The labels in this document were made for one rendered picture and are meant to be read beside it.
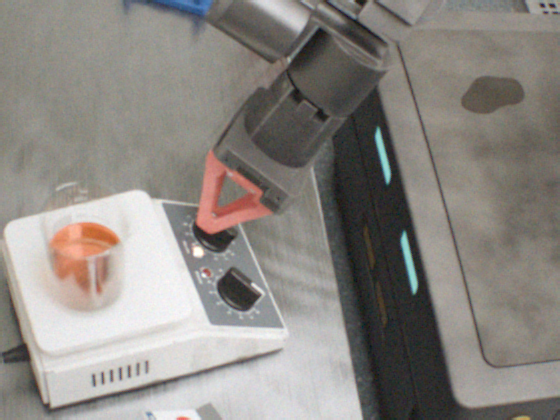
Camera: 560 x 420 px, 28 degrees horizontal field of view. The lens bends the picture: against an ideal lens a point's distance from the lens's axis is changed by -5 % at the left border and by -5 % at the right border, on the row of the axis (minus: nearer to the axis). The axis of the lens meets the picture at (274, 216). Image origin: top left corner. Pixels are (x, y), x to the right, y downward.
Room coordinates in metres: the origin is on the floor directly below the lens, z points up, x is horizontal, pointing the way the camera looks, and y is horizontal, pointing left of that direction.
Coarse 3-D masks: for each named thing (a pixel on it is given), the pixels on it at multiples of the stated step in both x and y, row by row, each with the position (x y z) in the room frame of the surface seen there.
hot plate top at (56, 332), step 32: (128, 192) 0.53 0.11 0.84; (32, 224) 0.49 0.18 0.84; (160, 224) 0.51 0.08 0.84; (32, 256) 0.46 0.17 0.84; (160, 256) 0.48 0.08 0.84; (32, 288) 0.43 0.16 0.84; (128, 288) 0.45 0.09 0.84; (160, 288) 0.46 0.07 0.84; (32, 320) 0.41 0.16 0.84; (64, 320) 0.41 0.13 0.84; (96, 320) 0.42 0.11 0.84; (128, 320) 0.42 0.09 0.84; (160, 320) 0.43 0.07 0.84; (64, 352) 0.39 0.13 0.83
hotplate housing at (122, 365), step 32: (192, 288) 0.47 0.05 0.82; (192, 320) 0.44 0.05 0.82; (32, 352) 0.39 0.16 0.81; (96, 352) 0.40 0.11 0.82; (128, 352) 0.41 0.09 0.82; (160, 352) 0.42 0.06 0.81; (192, 352) 0.43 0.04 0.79; (224, 352) 0.45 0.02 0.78; (256, 352) 0.46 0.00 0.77; (64, 384) 0.38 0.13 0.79; (96, 384) 0.40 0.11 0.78; (128, 384) 0.41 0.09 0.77
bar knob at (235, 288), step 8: (232, 272) 0.49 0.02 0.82; (240, 272) 0.50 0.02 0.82; (224, 280) 0.49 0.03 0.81; (232, 280) 0.49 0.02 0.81; (240, 280) 0.49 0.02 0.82; (248, 280) 0.49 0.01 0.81; (224, 288) 0.49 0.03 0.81; (232, 288) 0.49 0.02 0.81; (240, 288) 0.49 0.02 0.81; (248, 288) 0.49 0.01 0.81; (256, 288) 0.49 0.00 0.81; (224, 296) 0.48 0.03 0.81; (232, 296) 0.48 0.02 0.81; (240, 296) 0.48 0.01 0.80; (248, 296) 0.48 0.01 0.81; (256, 296) 0.48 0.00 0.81; (232, 304) 0.47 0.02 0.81; (240, 304) 0.48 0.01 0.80; (248, 304) 0.48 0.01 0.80
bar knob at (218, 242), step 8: (216, 216) 0.54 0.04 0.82; (200, 232) 0.53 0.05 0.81; (216, 232) 0.53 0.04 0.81; (224, 232) 0.53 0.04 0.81; (232, 232) 0.54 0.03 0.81; (200, 240) 0.52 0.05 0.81; (208, 240) 0.53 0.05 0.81; (216, 240) 0.53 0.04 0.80; (224, 240) 0.53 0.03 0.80; (232, 240) 0.53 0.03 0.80; (208, 248) 0.52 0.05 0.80; (216, 248) 0.52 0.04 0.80; (224, 248) 0.53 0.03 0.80
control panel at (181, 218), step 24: (168, 216) 0.54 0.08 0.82; (192, 216) 0.55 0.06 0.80; (192, 240) 0.52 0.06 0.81; (240, 240) 0.55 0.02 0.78; (192, 264) 0.50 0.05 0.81; (216, 264) 0.51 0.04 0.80; (240, 264) 0.52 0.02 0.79; (216, 288) 0.48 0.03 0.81; (264, 288) 0.51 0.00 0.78; (216, 312) 0.46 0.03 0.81; (240, 312) 0.47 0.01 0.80; (264, 312) 0.48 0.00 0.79
